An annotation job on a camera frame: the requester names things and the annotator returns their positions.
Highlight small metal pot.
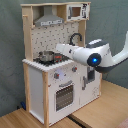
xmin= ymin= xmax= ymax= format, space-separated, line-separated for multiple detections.
xmin=39 ymin=51 xmax=54 ymax=62

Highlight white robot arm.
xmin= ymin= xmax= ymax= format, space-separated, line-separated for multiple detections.
xmin=56 ymin=32 xmax=128 ymax=73

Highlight wooden toy kitchen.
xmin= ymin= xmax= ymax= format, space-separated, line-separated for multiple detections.
xmin=22 ymin=2 xmax=102 ymax=127

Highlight red oven knob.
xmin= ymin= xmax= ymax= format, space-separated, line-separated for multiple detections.
xmin=71 ymin=66 xmax=79 ymax=73
xmin=54 ymin=73 xmax=60 ymax=79

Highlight black stovetop red burners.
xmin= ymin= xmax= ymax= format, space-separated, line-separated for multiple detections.
xmin=35 ymin=53 xmax=68 ymax=66

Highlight black toy faucet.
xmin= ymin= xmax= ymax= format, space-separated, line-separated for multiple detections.
xmin=69 ymin=33 xmax=82 ymax=46

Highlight grey ice dispenser panel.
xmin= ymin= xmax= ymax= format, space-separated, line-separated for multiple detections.
xmin=87 ymin=67 xmax=95 ymax=83

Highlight toy oven door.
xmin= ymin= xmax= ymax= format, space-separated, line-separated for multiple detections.
xmin=56 ymin=85 xmax=74 ymax=111

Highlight grey range hood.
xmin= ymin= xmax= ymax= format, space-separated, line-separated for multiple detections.
xmin=35 ymin=5 xmax=64 ymax=27

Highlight toy microwave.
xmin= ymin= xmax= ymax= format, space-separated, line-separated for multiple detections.
xmin=67 ymin=3 xmax=90 ymax=21

